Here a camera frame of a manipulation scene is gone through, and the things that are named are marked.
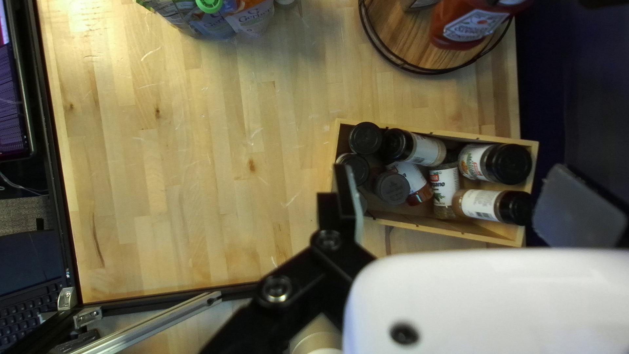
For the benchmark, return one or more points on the blue pouch light green cap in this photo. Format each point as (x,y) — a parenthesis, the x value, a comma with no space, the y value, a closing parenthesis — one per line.
(209,5)

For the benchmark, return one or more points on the red ketchup bottle white cap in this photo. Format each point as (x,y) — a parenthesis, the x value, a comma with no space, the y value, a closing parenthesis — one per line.
(462,24)

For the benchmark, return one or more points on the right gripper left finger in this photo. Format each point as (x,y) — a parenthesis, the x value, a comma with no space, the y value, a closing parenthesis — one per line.
(295,300)

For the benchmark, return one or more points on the pouch with dark green cap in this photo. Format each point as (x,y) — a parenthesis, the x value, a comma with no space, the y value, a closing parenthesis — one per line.
(167,12)

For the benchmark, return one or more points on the spice jar black lid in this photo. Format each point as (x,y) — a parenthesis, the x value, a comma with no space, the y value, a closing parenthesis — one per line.
(365,138)
(422,147)
(481,204)
(356,167)
(506,163)
(391,187)

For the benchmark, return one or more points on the green herb spice jar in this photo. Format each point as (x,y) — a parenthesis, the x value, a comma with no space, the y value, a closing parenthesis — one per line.
(444,189)

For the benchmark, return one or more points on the pouch with light green cap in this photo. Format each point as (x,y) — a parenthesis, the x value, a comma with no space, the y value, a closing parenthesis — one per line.
(253,17)

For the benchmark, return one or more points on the computer screen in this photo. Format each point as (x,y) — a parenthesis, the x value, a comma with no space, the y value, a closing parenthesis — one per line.
(12,98)

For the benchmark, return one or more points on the wooden box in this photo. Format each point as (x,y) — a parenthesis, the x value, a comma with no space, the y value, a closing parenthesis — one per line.
(442,231)

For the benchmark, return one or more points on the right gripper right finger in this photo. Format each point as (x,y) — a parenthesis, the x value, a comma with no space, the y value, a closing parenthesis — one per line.
(575,211)

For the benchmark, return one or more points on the red spice jar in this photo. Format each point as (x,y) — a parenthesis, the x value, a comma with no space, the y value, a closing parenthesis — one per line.
(417,179)

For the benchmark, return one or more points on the black laptop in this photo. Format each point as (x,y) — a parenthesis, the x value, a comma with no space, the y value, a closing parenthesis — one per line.
(24,314)

